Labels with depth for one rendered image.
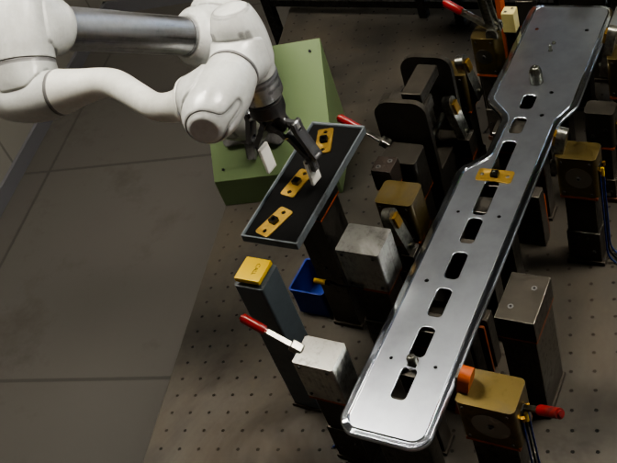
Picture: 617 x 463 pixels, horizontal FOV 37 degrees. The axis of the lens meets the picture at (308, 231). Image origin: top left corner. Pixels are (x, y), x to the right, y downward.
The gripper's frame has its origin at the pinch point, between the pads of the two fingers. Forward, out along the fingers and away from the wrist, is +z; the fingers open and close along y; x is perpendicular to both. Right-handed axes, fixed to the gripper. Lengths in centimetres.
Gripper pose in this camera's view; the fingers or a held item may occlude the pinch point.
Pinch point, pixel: (291, 169)
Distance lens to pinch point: 201.4
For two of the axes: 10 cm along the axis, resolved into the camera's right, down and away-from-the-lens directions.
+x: 5.4, -6.9, 4.8
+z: 2.7, 6.8, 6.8
